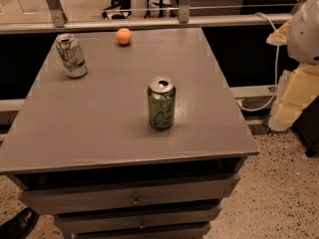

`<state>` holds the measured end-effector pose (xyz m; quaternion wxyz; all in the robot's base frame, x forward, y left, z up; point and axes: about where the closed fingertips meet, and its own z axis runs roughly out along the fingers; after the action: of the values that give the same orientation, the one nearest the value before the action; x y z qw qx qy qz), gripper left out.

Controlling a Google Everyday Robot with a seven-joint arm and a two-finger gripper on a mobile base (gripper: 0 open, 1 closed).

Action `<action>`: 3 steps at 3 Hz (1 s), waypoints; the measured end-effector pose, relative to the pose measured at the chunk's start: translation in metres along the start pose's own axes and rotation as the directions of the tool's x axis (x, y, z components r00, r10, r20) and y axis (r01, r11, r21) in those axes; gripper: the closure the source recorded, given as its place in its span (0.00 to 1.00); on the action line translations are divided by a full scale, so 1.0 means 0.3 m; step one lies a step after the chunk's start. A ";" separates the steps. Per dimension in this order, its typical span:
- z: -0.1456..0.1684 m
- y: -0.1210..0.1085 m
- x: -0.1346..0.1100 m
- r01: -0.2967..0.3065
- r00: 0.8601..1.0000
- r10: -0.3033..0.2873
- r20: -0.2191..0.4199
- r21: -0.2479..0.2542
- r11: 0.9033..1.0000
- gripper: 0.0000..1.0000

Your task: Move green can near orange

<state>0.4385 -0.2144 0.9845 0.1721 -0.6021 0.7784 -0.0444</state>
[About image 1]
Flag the black shoe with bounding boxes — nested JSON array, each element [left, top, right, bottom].
[[0, 208, 39, 239]]

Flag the orange fruit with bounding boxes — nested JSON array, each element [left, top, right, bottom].
[[116, 28, 132, 46]]

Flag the grey metal railing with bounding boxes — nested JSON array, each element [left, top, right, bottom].
[[0, 0, 306, 34]]

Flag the white cable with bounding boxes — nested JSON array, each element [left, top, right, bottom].
[[236, 12, 282, 113]]

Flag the grey drawer cabinet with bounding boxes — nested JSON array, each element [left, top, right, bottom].
[[0, 29, 258, 239]]

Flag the black office chair base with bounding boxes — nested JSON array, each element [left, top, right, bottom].
[[102, 0, 131, 20]]

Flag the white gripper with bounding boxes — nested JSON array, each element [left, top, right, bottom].
[[266, 0, 319, 131]]

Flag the green soda can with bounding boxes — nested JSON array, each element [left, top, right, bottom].
[[148, 76, 176, 129]]

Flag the white 7up can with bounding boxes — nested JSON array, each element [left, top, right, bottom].
[[56, 33, 88, 78]]

